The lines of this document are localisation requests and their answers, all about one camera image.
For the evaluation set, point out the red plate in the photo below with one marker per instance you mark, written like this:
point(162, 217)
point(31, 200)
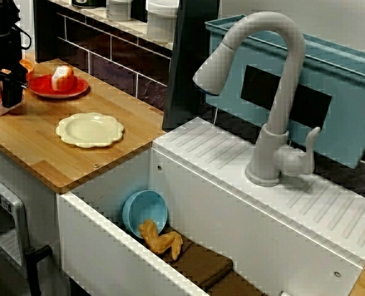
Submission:
point(43, 89)

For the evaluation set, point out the orange toy pan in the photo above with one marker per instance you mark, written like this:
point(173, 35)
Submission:
point(28, 66)

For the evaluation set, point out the dark round can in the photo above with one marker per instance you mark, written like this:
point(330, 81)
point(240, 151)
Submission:
point(88, 2)

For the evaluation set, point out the tan toy chicken wing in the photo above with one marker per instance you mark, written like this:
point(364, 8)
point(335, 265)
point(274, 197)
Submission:
point(158, 242)

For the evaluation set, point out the cream scalloped plate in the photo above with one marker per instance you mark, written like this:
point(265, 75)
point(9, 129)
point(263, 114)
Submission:
point(90, 131)

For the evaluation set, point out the light blue bowl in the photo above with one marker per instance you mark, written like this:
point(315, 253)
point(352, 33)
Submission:
point(145, 206)

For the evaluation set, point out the white round jar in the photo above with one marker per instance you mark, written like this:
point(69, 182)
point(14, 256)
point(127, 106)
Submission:
point(162, 21)

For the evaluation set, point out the orange salmon sushi toy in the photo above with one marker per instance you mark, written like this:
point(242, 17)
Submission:
point(63, 78)

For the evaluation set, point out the gray toy appliance panel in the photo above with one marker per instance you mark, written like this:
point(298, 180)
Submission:
point(16, 216)

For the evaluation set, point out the white toy kitchen unit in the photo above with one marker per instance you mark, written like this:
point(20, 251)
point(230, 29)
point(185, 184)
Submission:
point(216, 216)

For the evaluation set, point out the gray toy faucet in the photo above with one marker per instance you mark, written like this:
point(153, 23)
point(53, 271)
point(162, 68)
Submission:
point(282, 101)

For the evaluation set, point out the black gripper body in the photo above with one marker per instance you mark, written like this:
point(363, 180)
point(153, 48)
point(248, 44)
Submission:
point(3, 55)

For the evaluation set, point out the small black box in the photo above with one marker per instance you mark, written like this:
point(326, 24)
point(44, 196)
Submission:
point(138, 10)

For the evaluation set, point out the teal plastic bin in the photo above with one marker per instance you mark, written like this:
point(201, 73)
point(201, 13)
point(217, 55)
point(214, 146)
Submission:
point(346, 123)

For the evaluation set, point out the brown folded cloth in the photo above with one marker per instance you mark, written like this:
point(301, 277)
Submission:
point(207, 265)

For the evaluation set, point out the dark upright post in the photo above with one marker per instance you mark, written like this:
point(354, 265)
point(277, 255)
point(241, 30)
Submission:
point(188, 61)

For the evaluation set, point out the white labelled container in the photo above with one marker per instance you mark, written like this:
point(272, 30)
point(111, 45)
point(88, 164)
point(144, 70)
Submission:
point(117, 10)

